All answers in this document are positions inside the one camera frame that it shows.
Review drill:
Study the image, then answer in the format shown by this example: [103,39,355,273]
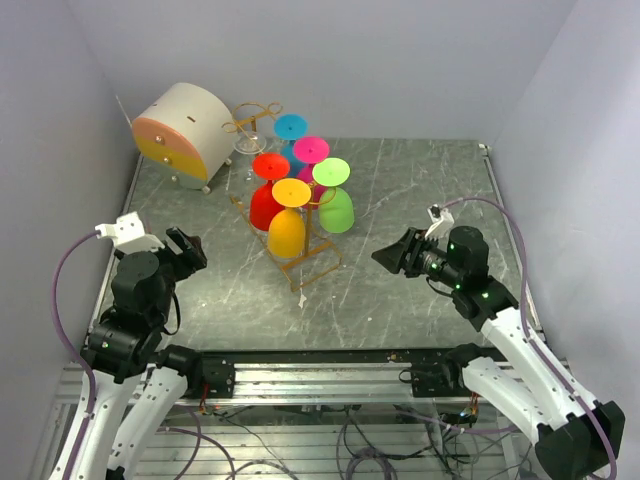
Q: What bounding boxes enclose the loose cables under table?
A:
[159,399,541,480]

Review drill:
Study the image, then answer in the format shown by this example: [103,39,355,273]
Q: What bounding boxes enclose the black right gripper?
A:
[372,226,463,288]

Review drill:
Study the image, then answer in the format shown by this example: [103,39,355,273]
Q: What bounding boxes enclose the orange wine glass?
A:
[267,178,311,259]

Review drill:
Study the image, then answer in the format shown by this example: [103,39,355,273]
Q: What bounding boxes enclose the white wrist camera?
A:
[425,204,454,240]
[95,212,164,255]

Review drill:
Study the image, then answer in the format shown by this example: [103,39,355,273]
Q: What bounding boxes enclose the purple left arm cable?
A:
[51,231,101,477]

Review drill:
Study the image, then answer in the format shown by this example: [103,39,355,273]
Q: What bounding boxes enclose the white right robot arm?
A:
[372,226,625,479]

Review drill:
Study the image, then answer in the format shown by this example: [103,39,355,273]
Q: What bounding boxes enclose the green wine glass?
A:
[312,157,355,234]

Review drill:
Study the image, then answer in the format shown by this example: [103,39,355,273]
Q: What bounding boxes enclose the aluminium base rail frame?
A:
[29,349,596,480]

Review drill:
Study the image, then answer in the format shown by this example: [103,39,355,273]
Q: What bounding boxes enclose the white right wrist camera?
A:
[425,204,454,240]

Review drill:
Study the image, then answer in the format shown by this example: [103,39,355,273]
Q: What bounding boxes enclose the clear wine glass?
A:
[232,131,267,182]

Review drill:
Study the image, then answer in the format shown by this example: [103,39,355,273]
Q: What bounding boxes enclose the red wine glass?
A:
[249,152,290,232]

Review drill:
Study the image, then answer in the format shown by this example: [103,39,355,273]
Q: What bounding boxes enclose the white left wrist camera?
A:
[95,212,164,255]

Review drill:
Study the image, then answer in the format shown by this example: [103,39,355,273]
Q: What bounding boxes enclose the pink wine glass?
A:
[293,136,330,183]

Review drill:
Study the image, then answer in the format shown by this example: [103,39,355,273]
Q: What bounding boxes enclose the blue wine glass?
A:
[274,114,308,178]

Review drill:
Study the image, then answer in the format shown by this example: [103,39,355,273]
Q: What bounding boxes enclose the gold wire glass rack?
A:
[223,102,343,292]

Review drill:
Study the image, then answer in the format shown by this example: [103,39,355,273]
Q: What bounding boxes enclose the round white drawer cabinet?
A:
[132,82,234,194]

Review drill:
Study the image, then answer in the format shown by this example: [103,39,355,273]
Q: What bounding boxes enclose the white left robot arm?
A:
[50,221,207,479]

